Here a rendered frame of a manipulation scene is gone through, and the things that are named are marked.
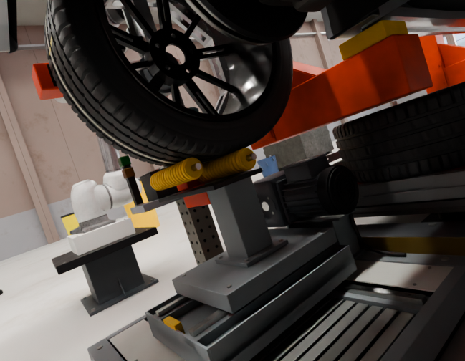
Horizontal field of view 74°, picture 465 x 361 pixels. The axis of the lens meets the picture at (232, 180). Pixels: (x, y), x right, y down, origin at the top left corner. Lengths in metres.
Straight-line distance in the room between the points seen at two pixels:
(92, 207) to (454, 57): 2.70
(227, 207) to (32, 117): 10.40
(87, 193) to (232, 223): 1.15
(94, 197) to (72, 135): 9.18
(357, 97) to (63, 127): 10.41
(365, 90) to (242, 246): 0.57
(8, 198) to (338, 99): 10.09
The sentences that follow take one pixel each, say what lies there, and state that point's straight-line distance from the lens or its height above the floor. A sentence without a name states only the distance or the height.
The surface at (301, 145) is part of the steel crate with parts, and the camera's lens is 5.93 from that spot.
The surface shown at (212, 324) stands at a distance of 0.75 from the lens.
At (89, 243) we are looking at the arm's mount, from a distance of 1.78.
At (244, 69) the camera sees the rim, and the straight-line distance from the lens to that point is 1.09.
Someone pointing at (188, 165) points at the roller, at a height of 0.52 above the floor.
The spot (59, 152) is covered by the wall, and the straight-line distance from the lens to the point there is 10.83.
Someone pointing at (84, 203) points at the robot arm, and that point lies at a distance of 1.85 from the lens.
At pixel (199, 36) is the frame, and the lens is 1.26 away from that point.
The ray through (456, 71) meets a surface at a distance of 2.94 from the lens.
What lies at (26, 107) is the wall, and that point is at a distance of 11.17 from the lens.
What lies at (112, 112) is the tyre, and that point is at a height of 0.67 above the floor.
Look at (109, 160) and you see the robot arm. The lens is 1.93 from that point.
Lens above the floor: 0.49
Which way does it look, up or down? 3 degrees down
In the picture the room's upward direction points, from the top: 18 degrees counter-clockwise
